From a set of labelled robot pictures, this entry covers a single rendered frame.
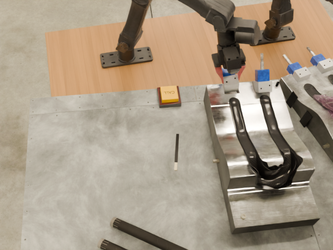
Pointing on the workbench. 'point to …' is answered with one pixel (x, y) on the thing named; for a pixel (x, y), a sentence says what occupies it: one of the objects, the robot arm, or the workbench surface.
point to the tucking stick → (176, 152)
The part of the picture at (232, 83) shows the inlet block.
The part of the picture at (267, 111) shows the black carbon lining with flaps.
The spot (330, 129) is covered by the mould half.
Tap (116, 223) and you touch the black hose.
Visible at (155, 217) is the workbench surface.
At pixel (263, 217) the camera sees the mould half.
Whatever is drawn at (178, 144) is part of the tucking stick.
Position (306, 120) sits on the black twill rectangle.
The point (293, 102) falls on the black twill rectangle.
